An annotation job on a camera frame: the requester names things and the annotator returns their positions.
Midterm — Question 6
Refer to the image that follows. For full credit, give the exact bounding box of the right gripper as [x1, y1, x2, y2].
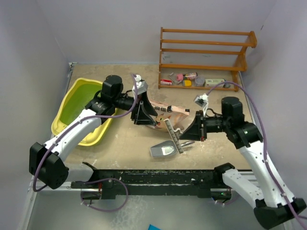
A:
[180, 110, 230, 141]

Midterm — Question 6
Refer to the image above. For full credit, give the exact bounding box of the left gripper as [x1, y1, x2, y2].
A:
[113, 90, 157, 126]

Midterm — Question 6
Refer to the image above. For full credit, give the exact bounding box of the pink cat litter bag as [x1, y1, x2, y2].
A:
[147, 101, 190, 132]

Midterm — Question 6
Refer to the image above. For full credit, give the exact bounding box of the grey ruler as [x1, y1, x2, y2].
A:
[164, 118, 184, 154]

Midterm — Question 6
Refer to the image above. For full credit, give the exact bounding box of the silver metal scoop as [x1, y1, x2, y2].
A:
[150, 140, 196, 158]

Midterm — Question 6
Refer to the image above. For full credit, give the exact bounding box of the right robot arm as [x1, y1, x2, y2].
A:
[180, 94, 307, 230]

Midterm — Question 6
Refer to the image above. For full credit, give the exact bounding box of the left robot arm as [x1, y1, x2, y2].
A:
[29, 74, 157, 192]

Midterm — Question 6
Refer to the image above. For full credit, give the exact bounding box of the red white small box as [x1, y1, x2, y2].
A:
[160, 79, 172, 85]

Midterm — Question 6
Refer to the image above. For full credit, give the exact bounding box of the green white box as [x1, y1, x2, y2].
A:
[205, 79, 225, 88]

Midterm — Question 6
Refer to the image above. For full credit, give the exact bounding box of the yellow green litter box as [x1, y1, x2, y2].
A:
[51, 78, 112, 147]

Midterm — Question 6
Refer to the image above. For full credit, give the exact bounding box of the clear round jar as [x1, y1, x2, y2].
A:
[194, 76, 205, 87]

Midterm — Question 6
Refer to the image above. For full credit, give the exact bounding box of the orange wooden shelf rack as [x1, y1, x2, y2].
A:
[158, 27, 257, 89]

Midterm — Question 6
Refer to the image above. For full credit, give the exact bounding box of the blue object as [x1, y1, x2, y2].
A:
[148, 224, 161, 230]

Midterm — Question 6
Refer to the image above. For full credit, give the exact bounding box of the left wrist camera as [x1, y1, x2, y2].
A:
[132, 74, 148, 96]

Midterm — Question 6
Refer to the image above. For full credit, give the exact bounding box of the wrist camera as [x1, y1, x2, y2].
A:
[132, 74, 148, 96]
[194, 93, 209, 115]

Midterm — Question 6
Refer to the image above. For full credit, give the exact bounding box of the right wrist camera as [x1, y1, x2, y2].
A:
[194, 93, 209, 115]

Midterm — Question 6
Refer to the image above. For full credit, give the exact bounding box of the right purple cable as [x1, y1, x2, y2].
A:
[205, 81, 307, 221]

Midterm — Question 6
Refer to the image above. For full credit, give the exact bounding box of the purple cable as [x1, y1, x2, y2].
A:
[205, 81, 307, 221]
[32, 73, 129, 212]

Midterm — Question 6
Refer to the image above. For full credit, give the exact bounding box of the black base frame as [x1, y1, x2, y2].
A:
[71, 169, 234, 200]

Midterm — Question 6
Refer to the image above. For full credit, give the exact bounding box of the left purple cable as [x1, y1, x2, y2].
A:
[32, 73, 129, 212]

